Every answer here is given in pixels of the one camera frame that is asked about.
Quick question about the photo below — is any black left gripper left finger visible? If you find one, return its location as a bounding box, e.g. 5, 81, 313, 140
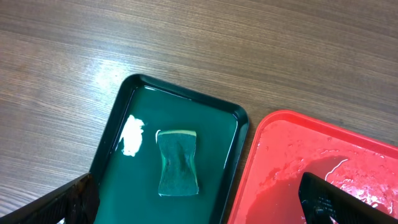
1, 173, 100, 224

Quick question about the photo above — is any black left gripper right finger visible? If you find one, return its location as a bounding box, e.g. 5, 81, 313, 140
298, 172, 397, 224

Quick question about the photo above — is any green scrubbing sponge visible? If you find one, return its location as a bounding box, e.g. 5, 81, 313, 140
156, 130, 199, 197

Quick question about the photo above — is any black tray with green water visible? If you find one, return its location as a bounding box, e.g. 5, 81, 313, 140
90, 74, 249, 223

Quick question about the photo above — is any red plastic tray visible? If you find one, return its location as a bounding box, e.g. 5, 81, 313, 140
228, 110, 397, 223

